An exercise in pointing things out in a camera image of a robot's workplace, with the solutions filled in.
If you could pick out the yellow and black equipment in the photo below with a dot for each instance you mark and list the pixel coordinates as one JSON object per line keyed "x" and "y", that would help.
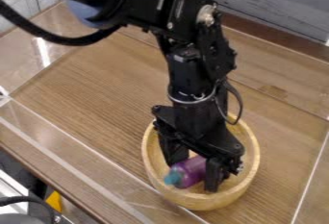
{"x": 64, "y": 212}

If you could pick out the brown wooden bowl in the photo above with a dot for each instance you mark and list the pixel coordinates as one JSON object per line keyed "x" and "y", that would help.
{"x": 194, "y": 198}

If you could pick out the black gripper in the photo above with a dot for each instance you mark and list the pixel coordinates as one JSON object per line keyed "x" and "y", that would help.
{"x": 194, "y": 127}

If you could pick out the purple toy eggplant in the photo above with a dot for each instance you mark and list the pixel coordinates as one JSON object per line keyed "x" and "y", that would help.
{"x": 186, "y": 173}

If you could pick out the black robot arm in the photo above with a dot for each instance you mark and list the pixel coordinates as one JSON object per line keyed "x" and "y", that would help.
{"x": 187, "y": 29}

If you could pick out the clear acrylic tray wall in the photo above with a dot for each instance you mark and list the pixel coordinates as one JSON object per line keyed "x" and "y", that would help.
{"x": 109, "y": 193}

